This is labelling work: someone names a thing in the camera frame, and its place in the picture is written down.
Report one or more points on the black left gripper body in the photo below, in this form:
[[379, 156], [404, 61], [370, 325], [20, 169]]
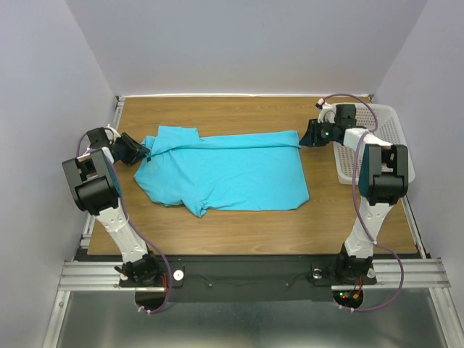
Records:
[[117, 146]]

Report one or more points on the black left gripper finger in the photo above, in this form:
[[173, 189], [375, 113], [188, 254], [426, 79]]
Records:
[[128, 156], [131, 146]]

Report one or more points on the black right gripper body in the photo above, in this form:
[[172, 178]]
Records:
[[326, 133]]

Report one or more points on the turquoise t shirt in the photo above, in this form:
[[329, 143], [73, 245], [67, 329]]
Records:
[[245, 172]]

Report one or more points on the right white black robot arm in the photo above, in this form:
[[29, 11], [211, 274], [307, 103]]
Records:
[[380, 179]]

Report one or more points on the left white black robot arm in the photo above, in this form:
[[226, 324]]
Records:
[[95, 189]]

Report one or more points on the white plastic laundry basket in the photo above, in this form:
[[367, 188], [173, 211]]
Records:
[[389, 129]]

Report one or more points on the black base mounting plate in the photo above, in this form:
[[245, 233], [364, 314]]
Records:
[[222, 279]]

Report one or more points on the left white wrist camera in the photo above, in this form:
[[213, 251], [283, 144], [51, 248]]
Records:
[[112, 134]]

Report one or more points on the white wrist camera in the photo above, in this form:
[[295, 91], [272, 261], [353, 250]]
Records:
[[327, 112], [112, 134]]

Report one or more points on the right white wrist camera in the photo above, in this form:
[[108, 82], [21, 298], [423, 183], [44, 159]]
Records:
[[327, 112]]

